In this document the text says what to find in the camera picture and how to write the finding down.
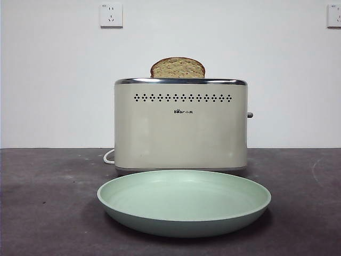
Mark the white wall socket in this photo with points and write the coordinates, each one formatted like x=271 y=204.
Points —
x=111 y=16
x=334 y=16

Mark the large toasted bread slice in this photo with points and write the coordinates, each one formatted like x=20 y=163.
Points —
x=178 y=68

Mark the cream toaster with chrome top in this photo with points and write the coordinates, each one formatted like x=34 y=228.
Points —
x=181 y=133

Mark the pale green round plate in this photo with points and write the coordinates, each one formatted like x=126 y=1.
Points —
x=183 y=202

